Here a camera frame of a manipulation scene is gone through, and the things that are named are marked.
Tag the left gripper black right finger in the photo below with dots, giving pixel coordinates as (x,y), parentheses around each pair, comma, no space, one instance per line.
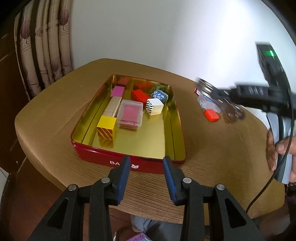
(207,209)

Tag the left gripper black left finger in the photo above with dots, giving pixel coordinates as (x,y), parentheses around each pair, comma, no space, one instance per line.
(64,220)

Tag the red rounded case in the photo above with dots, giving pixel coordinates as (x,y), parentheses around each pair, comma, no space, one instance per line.
(211,115)

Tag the small red card box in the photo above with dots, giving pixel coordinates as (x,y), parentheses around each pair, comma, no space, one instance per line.
(197,91)

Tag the red rectangular block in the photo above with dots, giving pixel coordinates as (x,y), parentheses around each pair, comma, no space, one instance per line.
(140,96)

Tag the person's right hand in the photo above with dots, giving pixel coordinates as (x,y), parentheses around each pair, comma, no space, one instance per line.
(272,152)

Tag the yellow striped cube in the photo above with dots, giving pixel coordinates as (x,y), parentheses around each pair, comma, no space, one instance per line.
(106,127)

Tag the clear box with blue cards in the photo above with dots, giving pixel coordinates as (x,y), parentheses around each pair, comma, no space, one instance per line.
(207,103)

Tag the red gold tin box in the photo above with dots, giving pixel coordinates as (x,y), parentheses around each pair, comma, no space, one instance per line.
(146,142)

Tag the clear box with pink cards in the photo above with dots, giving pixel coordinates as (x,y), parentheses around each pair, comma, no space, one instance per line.
(130,115)

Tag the cream rectangular block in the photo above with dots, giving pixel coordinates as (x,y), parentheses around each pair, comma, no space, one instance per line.
(113,106)

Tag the white black striped cube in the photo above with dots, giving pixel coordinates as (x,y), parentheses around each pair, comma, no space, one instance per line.
(154,106)

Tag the pink rectangular block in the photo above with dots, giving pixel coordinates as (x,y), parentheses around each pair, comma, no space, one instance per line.
(118,91)

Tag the blue patterned round block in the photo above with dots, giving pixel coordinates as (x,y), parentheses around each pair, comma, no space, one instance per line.
(159,94)

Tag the brown wooden door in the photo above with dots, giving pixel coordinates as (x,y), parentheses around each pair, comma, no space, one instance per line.
(13,99)

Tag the beige patterned curtain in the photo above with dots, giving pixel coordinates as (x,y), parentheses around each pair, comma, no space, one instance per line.
(42,43)

